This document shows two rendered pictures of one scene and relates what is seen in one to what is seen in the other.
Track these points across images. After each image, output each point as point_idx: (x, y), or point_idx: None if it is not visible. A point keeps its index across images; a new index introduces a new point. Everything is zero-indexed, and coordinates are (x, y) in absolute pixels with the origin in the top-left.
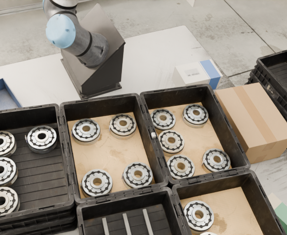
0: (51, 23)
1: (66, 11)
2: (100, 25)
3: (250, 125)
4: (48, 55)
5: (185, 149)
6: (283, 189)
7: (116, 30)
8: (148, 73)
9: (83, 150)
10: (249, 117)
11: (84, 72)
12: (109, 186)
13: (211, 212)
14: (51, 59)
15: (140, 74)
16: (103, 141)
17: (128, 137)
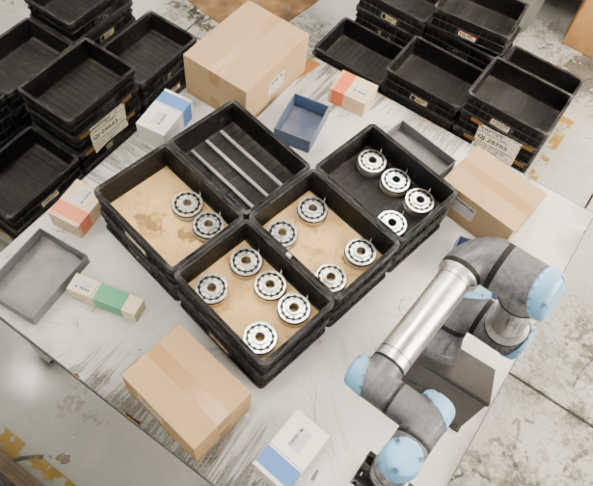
0: (484, 289)
1: (485, 310)
2: (454, 374)
3: (186, 358)
4: (505, 379)
5: (250, 293)
6: (117, 347)
7: (423, 363)
8: (363, 432)
9: (348, 238)
10: (190, 370)
11: None
12: (299, 210)
13: (198, 231)
14: (496, 373)
15: (371, 423)
16: (337, 256)
17: None
